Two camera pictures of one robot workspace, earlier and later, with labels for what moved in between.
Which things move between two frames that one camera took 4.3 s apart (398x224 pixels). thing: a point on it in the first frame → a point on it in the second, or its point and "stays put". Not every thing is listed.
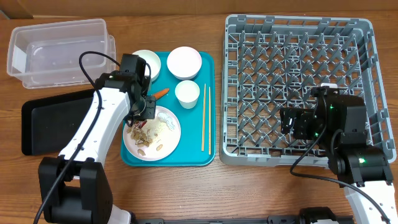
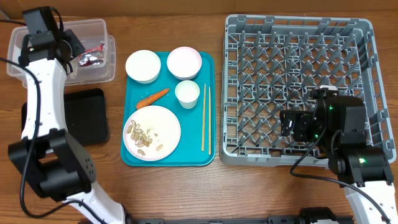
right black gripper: x=303 y=121 stays put
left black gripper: x=148 y=112 → x=78 y=48
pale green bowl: x=152 y=58 stays put
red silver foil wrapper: x=142 y=123 → x=92 y=56
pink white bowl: x=184 y=63 stays put
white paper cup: x=187 y=92 stays put
